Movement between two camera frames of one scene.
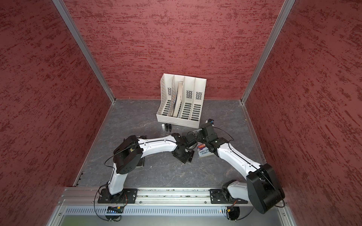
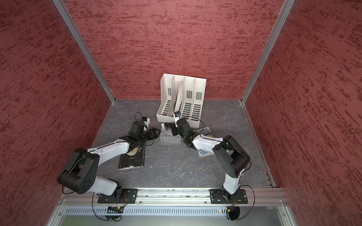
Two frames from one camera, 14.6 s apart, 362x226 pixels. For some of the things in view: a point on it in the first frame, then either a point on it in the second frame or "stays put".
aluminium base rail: x=86 y=197 stays put
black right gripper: x=200 y=134 -> x=176 y=133
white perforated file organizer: x=181 y=100 stays put
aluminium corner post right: x=284 y=12 stays put
